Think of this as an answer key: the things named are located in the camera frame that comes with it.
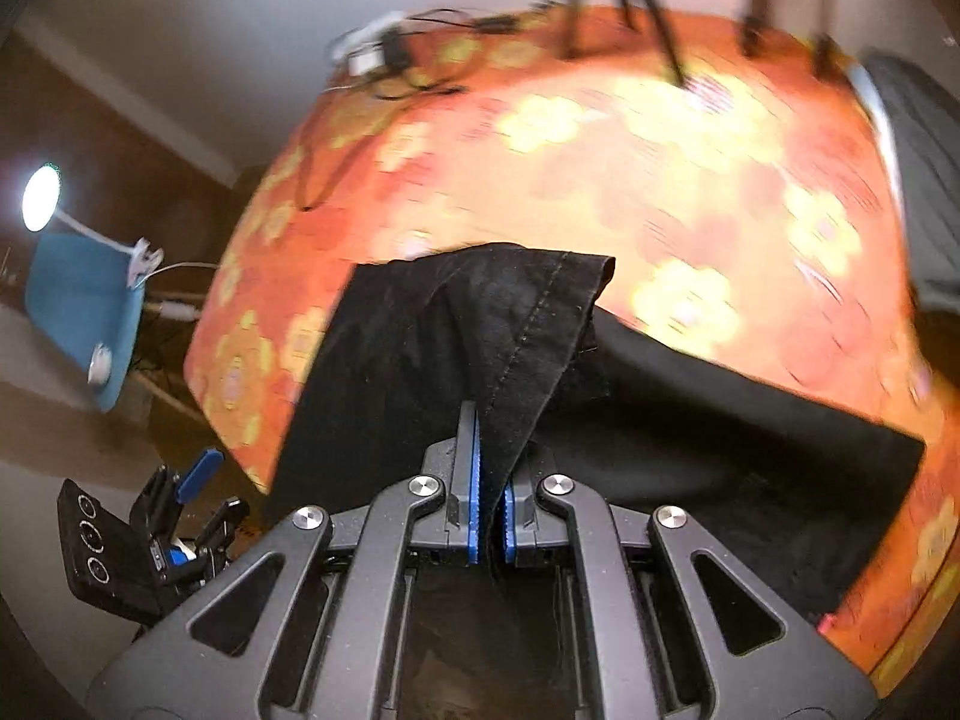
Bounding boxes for orange floral tablecloth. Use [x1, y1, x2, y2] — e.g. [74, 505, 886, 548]
[184, 6, 960, 698]

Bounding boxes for black pants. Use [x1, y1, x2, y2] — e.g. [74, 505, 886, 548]
[262, 241, 925, 616]

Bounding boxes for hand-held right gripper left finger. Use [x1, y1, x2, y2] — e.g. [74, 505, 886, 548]
[86, 401, 485, 720]

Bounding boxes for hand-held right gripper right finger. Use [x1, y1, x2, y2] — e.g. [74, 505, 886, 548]
[499, 448, 878, 720]

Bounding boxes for blue chair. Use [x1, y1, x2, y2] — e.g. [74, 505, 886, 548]
[24, 231, 203, 413]

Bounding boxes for folded dark clothes stack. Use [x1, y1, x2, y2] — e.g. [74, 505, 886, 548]
[855, 49, 960, 312]

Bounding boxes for white clip lamp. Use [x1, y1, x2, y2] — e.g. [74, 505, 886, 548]
[21, 165, 162, 286]

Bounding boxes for black charger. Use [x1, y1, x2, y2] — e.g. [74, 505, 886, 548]
[382, 30, 415, 73]

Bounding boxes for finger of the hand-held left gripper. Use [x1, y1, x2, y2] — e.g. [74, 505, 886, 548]
[131, 450, 224, 537]
[193, 496, 250, 552]

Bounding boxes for white power strip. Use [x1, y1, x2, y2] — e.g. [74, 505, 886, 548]
[330, 11, 410, 61]

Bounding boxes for white lamp cable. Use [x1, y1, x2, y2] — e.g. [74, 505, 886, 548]
[146, 259, 220, 280]

